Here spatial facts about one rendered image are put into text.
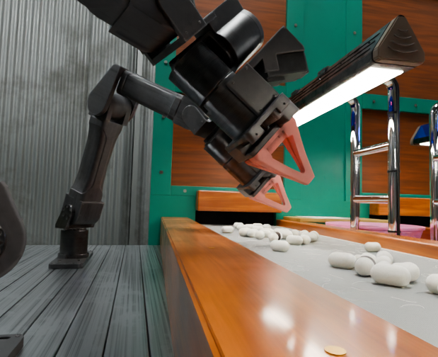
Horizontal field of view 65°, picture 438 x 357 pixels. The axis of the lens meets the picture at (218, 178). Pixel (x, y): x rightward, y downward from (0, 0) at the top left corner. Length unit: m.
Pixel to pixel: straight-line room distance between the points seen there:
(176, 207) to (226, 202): 0.18
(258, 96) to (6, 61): 2.95
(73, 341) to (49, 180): 2.59
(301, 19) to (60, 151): 2.12
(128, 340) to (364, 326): 0.29
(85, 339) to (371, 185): 1.26
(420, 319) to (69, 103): 2.91
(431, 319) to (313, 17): 1.35
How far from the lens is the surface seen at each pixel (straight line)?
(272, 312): 0.20
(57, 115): 3.04
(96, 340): 0.43
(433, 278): 0.40
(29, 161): 3.03
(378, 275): 0.41
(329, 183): 1.41
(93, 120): 0.85
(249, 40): 0.44
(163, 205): 1.23
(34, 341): 0.45
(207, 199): 1.18
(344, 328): 0.19
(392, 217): 0.84
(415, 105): 1.65
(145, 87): 0.77
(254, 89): 0.39
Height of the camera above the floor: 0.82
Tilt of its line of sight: 4 degrees up
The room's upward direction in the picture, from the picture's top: 2 degrees clockwise
